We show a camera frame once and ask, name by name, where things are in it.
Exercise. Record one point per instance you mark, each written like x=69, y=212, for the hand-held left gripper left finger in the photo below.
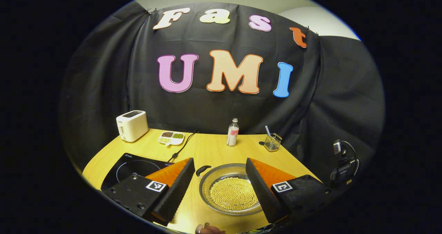
x=176, y=189

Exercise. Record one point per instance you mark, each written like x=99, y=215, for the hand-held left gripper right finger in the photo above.
x=262, y=192

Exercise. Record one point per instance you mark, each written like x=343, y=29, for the stainless steel pot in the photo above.
x=221, y=170

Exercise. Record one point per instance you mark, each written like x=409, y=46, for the black induction cooktop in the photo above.
x=131, y=165

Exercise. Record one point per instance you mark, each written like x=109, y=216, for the pile of yellow soybeans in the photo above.
x=233, y=194

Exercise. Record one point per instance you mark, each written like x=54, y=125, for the square glass cup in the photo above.
x=272, y=144

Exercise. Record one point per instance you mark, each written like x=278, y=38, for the white divided bean dish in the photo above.
x=171, y=139

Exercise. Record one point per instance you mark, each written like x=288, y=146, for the striped straw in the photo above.
x=268, y=131

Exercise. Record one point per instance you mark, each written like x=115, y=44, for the clear bottle pink label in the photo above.
x=232, y=137

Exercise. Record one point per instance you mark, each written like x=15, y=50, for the white toaster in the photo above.
x=133, y=127

